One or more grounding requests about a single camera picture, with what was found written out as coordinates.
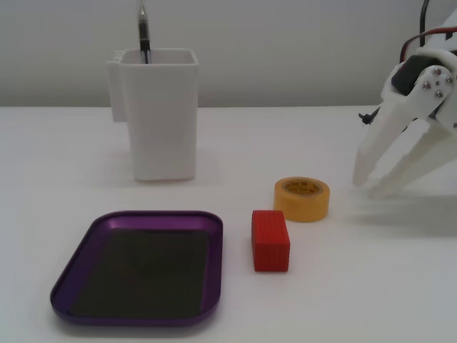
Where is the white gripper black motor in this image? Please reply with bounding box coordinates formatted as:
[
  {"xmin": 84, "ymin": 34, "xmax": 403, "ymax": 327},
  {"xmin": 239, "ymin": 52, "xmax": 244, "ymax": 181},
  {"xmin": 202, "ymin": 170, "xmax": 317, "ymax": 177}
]
[{"xmin": 353, "ymin": 46, "xmax": 457, "ymax": 199}]

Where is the red ribbed cube block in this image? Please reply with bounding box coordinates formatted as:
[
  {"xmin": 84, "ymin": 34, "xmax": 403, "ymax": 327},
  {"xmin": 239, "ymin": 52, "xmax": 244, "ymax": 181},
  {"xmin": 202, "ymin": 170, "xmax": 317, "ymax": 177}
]
[{"xmin": 251, "ymin": 209, "xmax": 291, "ymax": 273}]

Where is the yellow tape roll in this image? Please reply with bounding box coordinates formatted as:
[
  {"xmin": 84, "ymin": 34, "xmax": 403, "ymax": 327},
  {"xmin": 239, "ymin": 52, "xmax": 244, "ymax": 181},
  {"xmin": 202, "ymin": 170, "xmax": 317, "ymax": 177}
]
[{"xmin": 273, "ymin": 176, "xmax": 331, "ymax": 223}]

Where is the purple metal tray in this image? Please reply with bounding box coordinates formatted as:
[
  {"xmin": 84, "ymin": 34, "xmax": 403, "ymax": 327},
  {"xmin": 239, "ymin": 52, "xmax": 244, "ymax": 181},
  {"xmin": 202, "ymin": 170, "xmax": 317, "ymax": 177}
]
[{"xmin": 49, "ymin": 210, "xmax": 224, "ymax": 327}]

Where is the white plastic pen holder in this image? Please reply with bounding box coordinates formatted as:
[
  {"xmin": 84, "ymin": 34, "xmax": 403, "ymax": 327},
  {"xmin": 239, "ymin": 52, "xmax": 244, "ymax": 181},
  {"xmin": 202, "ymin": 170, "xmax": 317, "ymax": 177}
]
[{"xmin": 106, "ymin": 49, "xmax": 199, "ymax": 182}]

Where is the black clear ballpoint pen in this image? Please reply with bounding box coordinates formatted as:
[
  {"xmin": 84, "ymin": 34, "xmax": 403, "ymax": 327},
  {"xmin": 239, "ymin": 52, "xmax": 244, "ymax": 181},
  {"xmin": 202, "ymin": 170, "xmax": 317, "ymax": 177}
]
[{"xmin": 137, "ymin": 0, "xmax": 152, "ymax": 65}]

